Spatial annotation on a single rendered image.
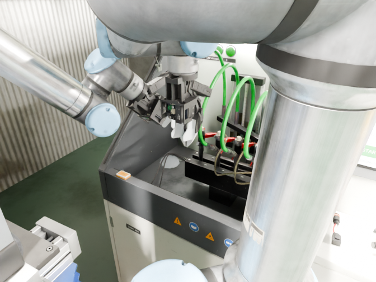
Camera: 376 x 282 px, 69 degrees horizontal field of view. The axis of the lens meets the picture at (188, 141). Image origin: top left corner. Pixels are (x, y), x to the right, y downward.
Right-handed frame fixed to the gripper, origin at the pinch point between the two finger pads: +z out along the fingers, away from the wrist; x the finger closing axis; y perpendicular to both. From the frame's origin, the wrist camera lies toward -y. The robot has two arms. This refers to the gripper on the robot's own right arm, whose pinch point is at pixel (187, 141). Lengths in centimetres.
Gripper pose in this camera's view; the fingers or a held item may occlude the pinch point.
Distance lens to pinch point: 77.9
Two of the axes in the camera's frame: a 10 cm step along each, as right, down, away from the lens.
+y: -5.4, 3.9, -7.5
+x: 8.4, 2.5, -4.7
